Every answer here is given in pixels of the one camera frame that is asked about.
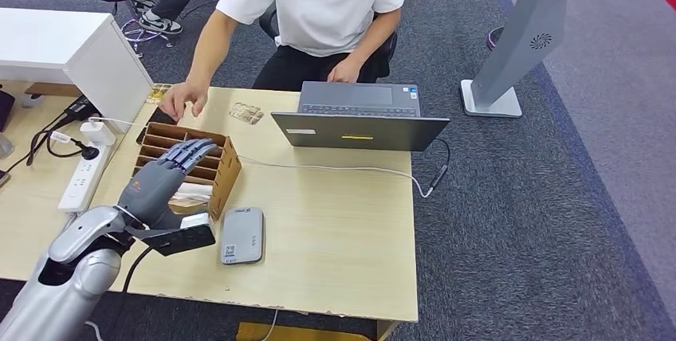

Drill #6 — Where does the person's left hand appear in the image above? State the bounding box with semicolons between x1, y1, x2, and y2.
327;56;365;84

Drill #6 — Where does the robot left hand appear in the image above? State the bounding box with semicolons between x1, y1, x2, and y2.
116;138;218;231

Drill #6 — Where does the person's right hand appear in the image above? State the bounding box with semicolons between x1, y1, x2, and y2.
158;81;210;123

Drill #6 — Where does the white card stack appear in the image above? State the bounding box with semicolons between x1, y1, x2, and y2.
168;182;214;205

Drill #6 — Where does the wooden card organizer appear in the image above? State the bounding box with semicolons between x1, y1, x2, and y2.
132;122;243;222

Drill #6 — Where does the grey card reader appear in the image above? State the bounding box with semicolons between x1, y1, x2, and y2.
219;206;265;267

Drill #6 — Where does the yellow patterned card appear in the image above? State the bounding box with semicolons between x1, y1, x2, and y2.
145;84;173;106

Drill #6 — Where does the black smartphone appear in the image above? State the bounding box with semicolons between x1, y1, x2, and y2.
136;106;178;145

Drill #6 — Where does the grey laptop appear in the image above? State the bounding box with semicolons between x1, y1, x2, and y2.
270;81;451;153

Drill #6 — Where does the white power strip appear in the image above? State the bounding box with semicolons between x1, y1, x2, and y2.
57;143;113;214

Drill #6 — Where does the white charger adapter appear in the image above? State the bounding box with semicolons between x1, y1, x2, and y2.
80;120;117;147

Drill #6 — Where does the black power brick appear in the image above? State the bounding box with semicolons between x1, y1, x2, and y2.
63;96;100;122

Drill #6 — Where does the white cabinet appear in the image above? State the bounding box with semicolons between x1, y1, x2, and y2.
0;7;155;135

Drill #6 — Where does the wooden block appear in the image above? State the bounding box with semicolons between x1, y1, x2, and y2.
25;82;83;98

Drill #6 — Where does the dark round floor object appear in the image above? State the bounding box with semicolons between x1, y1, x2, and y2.
485;25;505;52

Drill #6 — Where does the black device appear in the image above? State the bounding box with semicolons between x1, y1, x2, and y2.
0;90;16;133

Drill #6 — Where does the grey kiosk stand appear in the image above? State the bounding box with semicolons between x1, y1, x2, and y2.
460;0;614;119

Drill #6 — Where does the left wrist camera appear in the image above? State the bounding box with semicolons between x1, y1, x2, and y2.
126;213;217;258

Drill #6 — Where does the black plug cable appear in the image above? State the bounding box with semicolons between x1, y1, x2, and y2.
26;116;101;167

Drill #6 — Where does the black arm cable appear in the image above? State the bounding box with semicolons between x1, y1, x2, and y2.
105;245;155;341

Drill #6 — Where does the white charging cable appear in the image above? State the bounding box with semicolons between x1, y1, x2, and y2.
89;116;434;200

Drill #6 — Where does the black cable dongle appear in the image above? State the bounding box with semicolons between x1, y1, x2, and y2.
426;138;451;197

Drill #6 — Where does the white hanging cable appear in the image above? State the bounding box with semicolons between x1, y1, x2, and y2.
261;309;279;341

